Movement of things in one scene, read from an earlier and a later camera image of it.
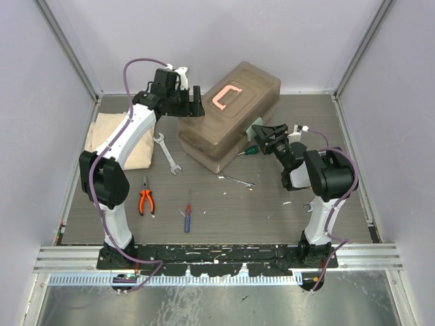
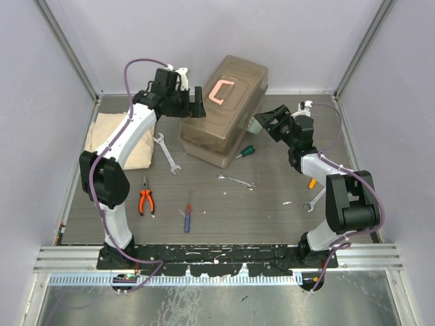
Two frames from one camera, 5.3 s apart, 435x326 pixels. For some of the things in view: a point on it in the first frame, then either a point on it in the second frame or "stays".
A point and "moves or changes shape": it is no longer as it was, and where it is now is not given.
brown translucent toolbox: [244, 93] moves or changes shape
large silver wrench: [174, 167] stays
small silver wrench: [249, 185] stays
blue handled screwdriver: [187, 216] stays
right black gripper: [262, 131] to [265, 118]
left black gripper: [194, 109] stays
